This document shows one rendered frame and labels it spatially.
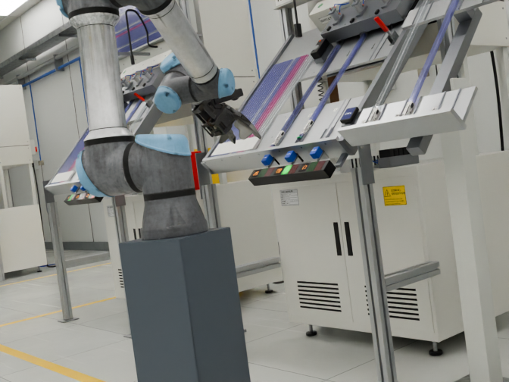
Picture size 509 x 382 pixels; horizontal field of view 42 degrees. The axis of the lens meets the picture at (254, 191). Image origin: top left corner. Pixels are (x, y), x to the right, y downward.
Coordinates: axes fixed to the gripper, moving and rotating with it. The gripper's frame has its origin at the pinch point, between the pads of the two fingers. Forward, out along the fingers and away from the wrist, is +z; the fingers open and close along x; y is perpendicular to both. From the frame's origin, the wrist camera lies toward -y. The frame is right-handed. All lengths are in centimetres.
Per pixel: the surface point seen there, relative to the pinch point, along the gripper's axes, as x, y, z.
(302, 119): 5.0, -17.2, 9.9
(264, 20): -211, -218, 64
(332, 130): 23.5, -8.7, 9.9
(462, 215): 60, 6, 33
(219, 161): -27.2, -2.3, 9.4
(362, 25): 13, -56, 6
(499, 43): 32, -88, 47
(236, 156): -16.1, -2.3, 8.3
